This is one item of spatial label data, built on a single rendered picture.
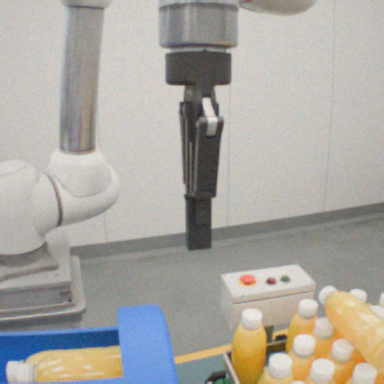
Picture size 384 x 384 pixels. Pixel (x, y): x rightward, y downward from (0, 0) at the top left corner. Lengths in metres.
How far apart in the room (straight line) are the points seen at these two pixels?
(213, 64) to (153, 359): 0.35
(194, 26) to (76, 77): 0.60
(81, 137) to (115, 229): 2.45
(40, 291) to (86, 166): 0.34
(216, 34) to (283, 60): 3.31
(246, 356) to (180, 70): 0.57
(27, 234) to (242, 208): 2.92
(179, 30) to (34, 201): 0.67
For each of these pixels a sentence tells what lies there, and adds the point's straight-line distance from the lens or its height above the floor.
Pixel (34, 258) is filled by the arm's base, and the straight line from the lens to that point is 1.03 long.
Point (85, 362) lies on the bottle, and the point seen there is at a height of 1.19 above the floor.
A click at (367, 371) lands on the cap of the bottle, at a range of 0.68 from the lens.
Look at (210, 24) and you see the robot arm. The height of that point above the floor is 1.60.
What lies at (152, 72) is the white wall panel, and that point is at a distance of 3.22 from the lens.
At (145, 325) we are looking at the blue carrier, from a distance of 0.52.
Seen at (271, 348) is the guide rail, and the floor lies 0.97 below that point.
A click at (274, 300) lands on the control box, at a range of 0.87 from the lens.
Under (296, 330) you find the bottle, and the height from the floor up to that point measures 1.05.
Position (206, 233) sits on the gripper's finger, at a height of 1.35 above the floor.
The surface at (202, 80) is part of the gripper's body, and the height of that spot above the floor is 1.54.
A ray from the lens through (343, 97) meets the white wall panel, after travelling 4.15.
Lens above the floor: 1.54
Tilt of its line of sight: 17 degrees down
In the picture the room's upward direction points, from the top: straight up
